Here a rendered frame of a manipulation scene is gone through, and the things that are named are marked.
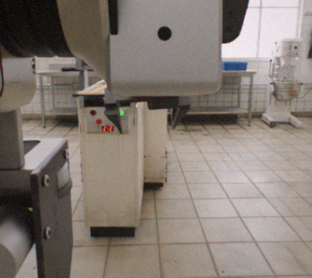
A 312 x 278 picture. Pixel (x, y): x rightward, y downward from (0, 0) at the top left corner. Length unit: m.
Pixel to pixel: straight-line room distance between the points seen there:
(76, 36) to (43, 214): 0.16
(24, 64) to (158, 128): 2.35
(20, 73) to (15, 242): 0.12
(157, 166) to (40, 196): 2.38
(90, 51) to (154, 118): 2.37
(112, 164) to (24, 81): 1.72
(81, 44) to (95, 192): 1.85
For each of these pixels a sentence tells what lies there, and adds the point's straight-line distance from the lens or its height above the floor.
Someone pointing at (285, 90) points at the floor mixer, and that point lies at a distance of 5.24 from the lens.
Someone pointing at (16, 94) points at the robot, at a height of 1.11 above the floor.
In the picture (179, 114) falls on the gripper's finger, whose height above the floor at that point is 1.03.
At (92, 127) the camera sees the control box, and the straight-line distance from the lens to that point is 1.83.
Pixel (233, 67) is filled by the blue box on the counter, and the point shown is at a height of 0.94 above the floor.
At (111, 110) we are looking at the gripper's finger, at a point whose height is 1.04.
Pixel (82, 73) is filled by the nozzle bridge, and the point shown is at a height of 0.99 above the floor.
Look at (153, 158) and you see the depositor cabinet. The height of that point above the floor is 0.30.
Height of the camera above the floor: 1.13
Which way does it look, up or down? 11 degrees down
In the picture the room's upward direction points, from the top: straight up
